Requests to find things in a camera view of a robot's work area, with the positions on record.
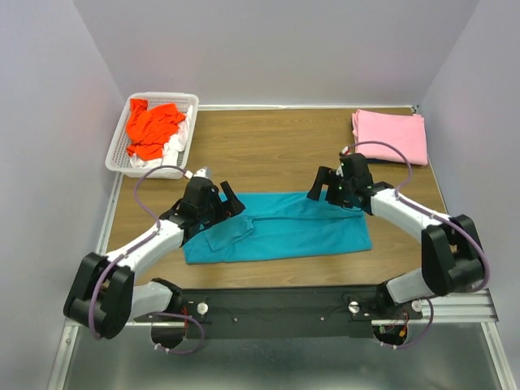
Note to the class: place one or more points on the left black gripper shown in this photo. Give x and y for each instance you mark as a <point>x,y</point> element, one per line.
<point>233,205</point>

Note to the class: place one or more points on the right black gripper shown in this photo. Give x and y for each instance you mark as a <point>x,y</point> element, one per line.
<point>327,175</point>

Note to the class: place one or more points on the teal polo shirt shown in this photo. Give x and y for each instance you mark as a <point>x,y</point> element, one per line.
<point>276,226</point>

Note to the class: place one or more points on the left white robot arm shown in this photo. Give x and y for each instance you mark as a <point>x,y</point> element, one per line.
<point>102,293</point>

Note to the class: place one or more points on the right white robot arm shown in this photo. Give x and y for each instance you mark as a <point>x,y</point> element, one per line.
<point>452,258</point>

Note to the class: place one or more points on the folded dark navy shirt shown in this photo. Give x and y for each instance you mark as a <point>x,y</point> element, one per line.
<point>380,161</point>

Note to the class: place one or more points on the white t shirt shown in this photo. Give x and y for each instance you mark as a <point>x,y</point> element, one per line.
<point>157,135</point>

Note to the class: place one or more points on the folded pink t shirt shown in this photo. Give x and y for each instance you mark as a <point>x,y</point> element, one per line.
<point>405,132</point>

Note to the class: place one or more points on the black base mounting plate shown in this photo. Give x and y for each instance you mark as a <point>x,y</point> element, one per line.
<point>275,313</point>

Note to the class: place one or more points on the white plastic laundry basket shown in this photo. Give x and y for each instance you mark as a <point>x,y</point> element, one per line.
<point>117,158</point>

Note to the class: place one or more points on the orange t shirt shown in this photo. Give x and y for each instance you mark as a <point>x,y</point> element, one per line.
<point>150,129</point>

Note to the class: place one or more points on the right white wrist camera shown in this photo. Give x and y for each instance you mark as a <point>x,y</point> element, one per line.
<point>344,152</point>

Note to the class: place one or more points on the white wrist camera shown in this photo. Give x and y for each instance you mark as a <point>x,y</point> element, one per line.
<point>204,172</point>
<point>344,152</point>

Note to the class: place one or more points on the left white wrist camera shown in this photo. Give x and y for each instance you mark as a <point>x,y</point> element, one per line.
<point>204,172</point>

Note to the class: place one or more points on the aluminium frame rail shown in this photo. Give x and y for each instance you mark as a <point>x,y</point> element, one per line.
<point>458,308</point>

